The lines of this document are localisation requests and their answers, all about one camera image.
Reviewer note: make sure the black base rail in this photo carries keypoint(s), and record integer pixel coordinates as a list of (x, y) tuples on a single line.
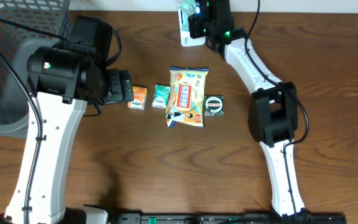
[(247, 218)]

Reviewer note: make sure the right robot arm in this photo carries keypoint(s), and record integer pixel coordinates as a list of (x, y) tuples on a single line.
[(274, 106)]

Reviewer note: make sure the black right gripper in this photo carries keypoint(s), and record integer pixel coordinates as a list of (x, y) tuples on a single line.
[(194, 30)]

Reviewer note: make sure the yellow snack bag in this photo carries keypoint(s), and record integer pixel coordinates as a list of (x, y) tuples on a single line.
[(185, 103)]

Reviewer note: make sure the green tissue packet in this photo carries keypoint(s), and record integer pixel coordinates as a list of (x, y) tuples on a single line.
[(161, 96)]

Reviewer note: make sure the dark grey plastic basket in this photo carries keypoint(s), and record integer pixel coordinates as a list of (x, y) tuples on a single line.
[(16, 45)]

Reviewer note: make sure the orange snack packet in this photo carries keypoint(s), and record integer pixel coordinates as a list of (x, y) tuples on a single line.
[(140, 98)]

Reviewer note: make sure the black round-logo snack packet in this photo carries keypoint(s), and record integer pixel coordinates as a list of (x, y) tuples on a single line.
[(214, 105)]

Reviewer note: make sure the light green snack packet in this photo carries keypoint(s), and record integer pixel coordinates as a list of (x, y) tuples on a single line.
[(188, 8)]

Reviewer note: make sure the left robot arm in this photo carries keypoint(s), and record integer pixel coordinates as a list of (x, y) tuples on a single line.
[(65, 78)]

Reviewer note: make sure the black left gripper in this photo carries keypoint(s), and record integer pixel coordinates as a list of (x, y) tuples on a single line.
[(126, 90)]

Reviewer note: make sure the white barcode scanner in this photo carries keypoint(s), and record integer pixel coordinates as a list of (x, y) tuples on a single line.
[(185, 39)]

